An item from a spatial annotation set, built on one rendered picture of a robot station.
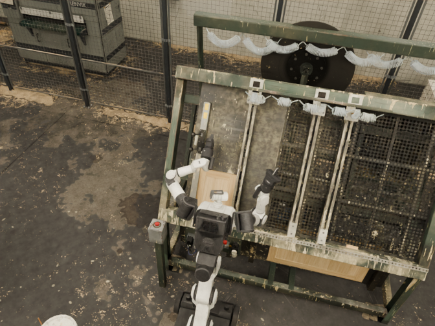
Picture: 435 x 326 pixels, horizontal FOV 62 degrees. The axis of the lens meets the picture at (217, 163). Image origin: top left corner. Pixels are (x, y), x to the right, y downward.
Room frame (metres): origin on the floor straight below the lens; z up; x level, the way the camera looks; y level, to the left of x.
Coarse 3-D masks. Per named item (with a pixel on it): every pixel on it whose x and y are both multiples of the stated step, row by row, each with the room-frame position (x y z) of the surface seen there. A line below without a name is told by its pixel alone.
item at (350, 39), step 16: (208, 16) 3.05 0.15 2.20; (224, 16) 3.07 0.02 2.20; (256, 32) 2.97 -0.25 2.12; (272, 32) 2.94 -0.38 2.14; (288, 32) 2.92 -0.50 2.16; (304, 32) 2.89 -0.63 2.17; (320, 32) 2.87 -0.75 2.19; (336, 32) 2.87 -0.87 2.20; (352, 32) 2.89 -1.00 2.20; (352, 48) 2.82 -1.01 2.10; (368, 48) 2.79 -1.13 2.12; (384, 48) 2.77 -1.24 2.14; (400, 48) 2.75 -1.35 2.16; (416, 48) 2.73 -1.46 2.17; (432, 48) 2.71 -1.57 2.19; (304, 80) 2.88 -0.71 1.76
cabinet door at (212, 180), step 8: (200, 176) 2.20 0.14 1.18; (208, 176) 2.20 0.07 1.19; (216, 176) 2.19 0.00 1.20; (224, 176) 2.19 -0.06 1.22; (232, 176) 2.18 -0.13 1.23; (200, 184) 2.17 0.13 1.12; (208, 184) 2.16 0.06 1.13; (216, 184) 2.16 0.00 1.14; (224, 184) 2.15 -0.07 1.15; (232, 184) 2.14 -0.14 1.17; (200, 192) 2.13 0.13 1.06; (208, 192) 2.13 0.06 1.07; (216, 192) 2.12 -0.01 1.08; (232, 192) 2.11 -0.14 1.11; (200, 200) 2.10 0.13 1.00; (208, 200) 2.09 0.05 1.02
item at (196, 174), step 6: (204, 102) 2.50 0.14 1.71; (204, 108) 2.48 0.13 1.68; (204, 120) 2.42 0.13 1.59; (204, 126) 2.40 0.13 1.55; (204, 144) 2.34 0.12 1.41; (198, 156) 2.28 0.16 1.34; (198, 168) 2.22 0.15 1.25; (198, 174) 2.20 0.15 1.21; (192, 180) 2.17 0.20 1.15; (198, 180) 2.18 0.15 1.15; (192, 186) 2.15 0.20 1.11; (192, 192) 2.12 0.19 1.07
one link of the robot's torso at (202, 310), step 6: (192, 288) 1.47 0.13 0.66; (192, 294) 1.43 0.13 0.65; (216, 294) 1.44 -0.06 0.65; (192, 300) 1.44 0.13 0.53; (216, 300) 1.45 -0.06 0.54; (198, 306) 1.42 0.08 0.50; (204, 306) 1.41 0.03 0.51; (210, 306) 1.42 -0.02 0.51; (198, 312) 1.39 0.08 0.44; (204, 312) 1.39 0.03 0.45; (192, 318) 1.39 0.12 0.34; (198, 318) 1.37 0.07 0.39; (204, 318) 1.36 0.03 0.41; (210, 318) 1.42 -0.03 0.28; (192, 324) 1.34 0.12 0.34; (198, 324) 1.34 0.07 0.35; (204, 324) 1.34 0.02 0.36
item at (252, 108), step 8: (256, 80) 2.48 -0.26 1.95; (248, 96) 2.43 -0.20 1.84; (256, 96) 2.32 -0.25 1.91; (256, 104) 2.39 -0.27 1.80; (248, 112) 2.39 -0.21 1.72; (248, 120) 2.36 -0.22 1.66; (248, 128) 2.36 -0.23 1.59; (248, 136) 2.32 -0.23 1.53; (248, 144) 2.26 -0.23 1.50; (248, 152) 2.23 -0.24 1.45; (240, 160) 2.20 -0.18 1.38; (240, 168) 2.17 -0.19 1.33; (240, 176) 2.14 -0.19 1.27; (240, 184) 2.10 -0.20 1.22; (240, 192) 2.06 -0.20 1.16; (232, 200) 2.03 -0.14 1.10
